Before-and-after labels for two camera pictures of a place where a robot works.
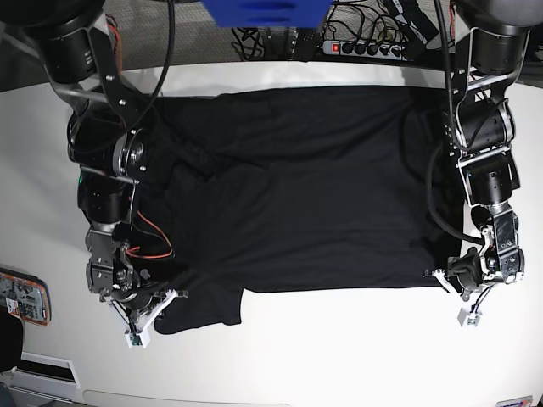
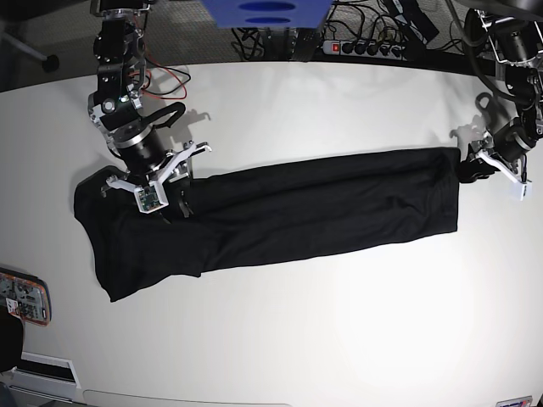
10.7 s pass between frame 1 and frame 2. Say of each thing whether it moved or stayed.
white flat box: stayed
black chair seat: stayed
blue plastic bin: stayed
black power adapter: stayed
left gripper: moved
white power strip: stayed
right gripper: moved
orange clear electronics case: stayed
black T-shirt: moved
